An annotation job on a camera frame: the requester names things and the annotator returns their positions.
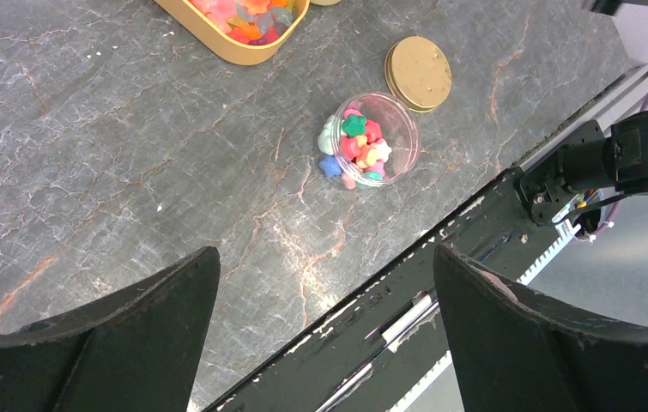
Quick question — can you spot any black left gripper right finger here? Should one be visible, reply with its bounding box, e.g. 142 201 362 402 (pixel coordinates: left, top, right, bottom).
433 246 648 411

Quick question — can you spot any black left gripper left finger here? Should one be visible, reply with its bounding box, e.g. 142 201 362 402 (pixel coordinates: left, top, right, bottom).
0 247 221 411

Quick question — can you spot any clear plastic round jar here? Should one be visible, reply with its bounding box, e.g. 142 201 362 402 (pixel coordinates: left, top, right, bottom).
316 92 421 190

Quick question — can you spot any gold tin of star candies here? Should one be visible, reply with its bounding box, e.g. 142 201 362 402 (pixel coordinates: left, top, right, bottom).
310 0 342 7

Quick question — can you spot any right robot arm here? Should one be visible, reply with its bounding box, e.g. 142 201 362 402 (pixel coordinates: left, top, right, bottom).
516 111 648 226

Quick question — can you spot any gold tin of gummy candies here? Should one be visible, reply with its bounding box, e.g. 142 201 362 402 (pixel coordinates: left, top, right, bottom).
156 0 310 66

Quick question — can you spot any gold round jar lid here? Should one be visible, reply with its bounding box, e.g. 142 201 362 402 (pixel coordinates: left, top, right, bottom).
385 36 452 113

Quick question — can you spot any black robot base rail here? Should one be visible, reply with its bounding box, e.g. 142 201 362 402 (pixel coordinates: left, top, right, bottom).
201 62 648 412

